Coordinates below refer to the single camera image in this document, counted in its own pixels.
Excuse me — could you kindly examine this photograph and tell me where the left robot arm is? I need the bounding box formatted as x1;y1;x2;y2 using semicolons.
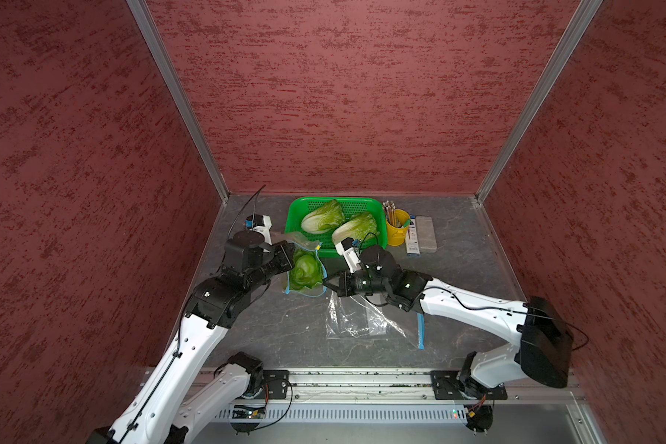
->
88;231;295;443

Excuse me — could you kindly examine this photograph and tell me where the chinese cabbage back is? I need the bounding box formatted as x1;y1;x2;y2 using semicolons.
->
301;199;346;235

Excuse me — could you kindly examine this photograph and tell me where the chinese cabbage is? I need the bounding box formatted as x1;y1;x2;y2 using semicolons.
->
331;212;379;245
289;249;324;290
301;199;346;235

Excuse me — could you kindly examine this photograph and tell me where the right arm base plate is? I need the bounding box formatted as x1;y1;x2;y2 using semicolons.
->
429;370;508;401

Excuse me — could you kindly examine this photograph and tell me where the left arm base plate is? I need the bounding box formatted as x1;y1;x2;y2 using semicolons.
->
241;370;290;401

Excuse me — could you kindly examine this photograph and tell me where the white blue small box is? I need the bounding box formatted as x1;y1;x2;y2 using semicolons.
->
405;216;421;256

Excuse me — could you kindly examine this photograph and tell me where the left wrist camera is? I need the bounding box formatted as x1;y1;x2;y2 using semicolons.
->
245;214;272;244

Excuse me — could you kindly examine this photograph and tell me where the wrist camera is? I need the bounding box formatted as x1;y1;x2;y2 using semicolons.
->
245;214;272;244
335;237;361;273

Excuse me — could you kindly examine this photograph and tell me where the yellow pencil cup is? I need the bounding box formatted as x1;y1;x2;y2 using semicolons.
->
386;208;411;247

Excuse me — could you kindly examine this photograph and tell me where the aluminium front rail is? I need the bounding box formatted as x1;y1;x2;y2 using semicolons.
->
287;367;588;405

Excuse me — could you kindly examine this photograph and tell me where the clear zipper bag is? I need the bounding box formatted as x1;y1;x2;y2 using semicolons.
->
326;293;426;350
272;231;329;298

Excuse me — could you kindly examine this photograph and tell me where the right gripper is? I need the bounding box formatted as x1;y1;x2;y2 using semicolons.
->
322;267;391;296

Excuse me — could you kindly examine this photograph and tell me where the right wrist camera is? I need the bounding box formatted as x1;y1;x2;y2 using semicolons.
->
335;237;361;273

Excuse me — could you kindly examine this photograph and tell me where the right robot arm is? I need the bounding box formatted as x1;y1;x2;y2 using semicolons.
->
324;240;574;400

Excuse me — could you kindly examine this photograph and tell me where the green plastic basket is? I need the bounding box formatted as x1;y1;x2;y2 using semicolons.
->
285;197;389;257

